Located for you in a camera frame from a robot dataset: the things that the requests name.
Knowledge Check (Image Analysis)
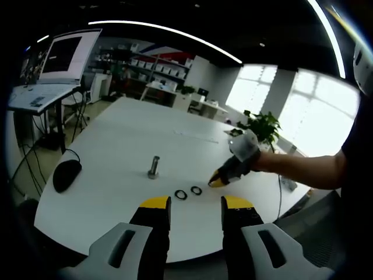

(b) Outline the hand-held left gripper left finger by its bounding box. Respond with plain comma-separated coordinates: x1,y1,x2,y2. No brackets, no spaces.
58,195,172,280

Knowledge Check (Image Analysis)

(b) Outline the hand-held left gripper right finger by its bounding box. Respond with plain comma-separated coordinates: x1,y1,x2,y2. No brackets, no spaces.
220,195,336,280

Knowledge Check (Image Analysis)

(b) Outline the large threaded stud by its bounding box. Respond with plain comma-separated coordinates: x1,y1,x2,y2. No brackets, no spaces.
147,155,161,180

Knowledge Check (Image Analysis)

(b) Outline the potted green plant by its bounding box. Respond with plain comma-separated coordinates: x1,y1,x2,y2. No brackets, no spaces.
237,110,283,148

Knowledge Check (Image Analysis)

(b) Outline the grey mesh office chair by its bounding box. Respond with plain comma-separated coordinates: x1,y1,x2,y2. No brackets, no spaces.
273,189,345,270

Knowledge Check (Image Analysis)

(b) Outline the white background desk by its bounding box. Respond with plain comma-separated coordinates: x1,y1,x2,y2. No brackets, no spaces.
188,99,230,120

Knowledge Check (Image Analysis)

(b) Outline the small grey device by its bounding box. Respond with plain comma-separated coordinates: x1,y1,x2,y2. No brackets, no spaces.
280,177,298,193

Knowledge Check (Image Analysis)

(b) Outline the white cabinet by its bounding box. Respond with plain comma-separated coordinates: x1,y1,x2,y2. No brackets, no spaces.
172,92,193,112

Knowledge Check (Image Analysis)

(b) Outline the large window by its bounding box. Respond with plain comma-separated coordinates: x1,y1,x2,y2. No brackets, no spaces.
226,64,361,157

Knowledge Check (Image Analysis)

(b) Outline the black computer mouse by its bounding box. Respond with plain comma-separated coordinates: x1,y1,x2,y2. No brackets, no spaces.
52,159,83,194

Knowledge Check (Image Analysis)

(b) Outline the white background table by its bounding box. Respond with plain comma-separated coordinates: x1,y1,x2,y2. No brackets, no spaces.
140,81,179,102

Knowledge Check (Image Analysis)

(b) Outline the storage shelf with white bins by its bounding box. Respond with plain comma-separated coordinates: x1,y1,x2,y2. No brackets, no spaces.
127,51,193,85

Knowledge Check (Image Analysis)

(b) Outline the person's dark shirt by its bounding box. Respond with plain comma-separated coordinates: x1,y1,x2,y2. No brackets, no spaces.
339,87,373,280

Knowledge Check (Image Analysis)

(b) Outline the ceiling light strip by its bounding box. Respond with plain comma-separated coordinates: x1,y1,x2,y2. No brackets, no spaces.
87,20,244,64
308,0,347,79

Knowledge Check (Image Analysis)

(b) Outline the white worn device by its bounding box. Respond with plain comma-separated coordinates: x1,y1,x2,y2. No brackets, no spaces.
351,43,373,97

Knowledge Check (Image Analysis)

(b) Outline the white standing desk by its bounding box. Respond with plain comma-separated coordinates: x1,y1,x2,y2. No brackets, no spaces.
6,83,86,155

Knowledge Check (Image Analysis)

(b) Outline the computer monitor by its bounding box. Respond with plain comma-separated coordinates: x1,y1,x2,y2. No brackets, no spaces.
38,28,103,86

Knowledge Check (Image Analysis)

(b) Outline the grey hanging cable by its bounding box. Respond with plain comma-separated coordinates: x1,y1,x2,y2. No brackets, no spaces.
277,174,284,220

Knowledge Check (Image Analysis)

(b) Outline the black mouse cable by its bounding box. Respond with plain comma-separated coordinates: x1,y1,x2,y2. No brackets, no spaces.
64,148,82,165

